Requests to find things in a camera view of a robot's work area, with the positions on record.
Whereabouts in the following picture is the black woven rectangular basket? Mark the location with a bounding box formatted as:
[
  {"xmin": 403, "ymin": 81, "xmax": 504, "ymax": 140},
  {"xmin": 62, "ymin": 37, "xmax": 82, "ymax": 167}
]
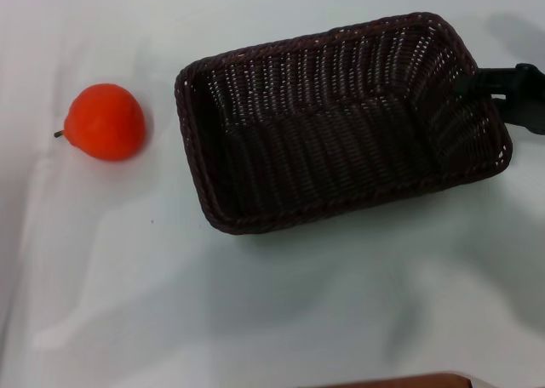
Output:
[{"xmin": 174, "ymin": 11, "xmax": 513, "ymax": 236}]

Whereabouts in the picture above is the brown board edge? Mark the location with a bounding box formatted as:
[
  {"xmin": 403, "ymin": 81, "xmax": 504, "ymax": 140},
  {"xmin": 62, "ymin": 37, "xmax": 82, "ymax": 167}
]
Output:
[{"xmin": 326, "ymin": 372, "xmax": 474, "ymax": 388}]

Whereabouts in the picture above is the orange-red fake pear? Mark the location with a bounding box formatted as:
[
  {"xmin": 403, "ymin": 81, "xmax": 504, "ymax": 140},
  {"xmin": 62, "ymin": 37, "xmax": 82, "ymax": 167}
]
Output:
[{"xmin": 53, "ymin": 83, "xmax": 146, "ymax": 163}]

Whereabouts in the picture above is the white tablecloth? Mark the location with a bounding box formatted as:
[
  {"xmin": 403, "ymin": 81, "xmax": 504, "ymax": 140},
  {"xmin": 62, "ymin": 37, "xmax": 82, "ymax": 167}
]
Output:
[{"xmin": 0, "ymin": 0, "xmax": 545, "ymax": 388}]

